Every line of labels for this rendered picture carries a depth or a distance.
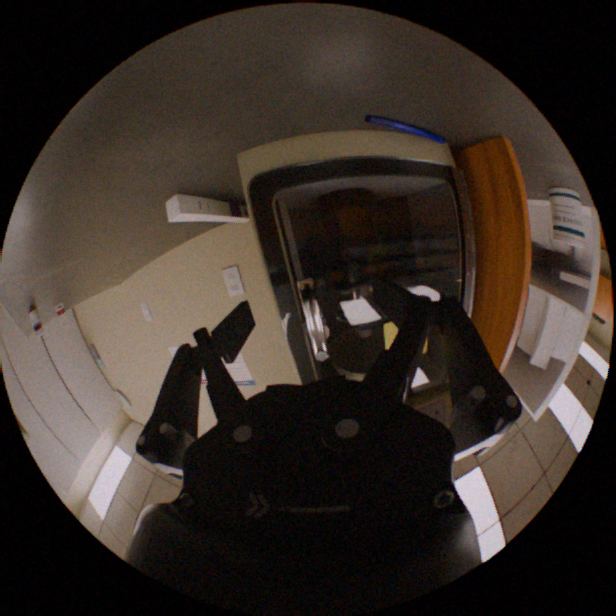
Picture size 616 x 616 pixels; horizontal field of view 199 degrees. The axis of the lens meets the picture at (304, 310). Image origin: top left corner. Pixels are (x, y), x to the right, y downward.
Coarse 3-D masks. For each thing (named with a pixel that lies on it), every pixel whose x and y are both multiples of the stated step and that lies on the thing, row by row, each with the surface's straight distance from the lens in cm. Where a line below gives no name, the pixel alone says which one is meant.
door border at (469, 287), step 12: (456, 168) 33; (456, 180) 32; (468, 192) 33; (468, 216) 32; (468, 228) 32; (468, 240) 32; (468, 252) 32; (468, 264) 32; (468, 276) 32; (468, 288) 33; (468, 300) 34; (468, 312) 35
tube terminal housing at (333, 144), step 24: (264, 144) 26; (288, 144) 26; (312, 144) 25; (336, 144) 26; (360, 144) 26; (384, 144) 28; (408, 144) 30; (432, 144) 33; (240, 168) 26; (264, 168) 24; (264, 264) 23
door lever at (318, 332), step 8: (304, 280) 16; (312, 280) 16; (304, 288) 16; (312, 288) 16; (304, 296) 16; (312, 296) 16; (304, 304) 16; (312, 304) 16; (304, 312) 17; (312, 312) 17; (320, 312) 17; (312, 320) 17; (320, 320) 17; (312, 328) 17; (320, 328) 18; (312, 336) 18; (320, 336) 18; (312, 344) 19; (320, 344) 18; (320, 352) 19; (328, 352) 20; (320, 360) 19
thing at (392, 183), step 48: (288, 192) 21; (336, 192) 22; (384, 192) 23; (432, 192) 27; (288, 240) 21; (336, 240) 21; (384, 240) 22; (432, 240) 26; (288, 288) 21; (336, 288) 21; (432, 288) 27; (288, 336) 24; (336, 336) 24; (384, 336) 26; (432, 336) 31; (432, 384) 40
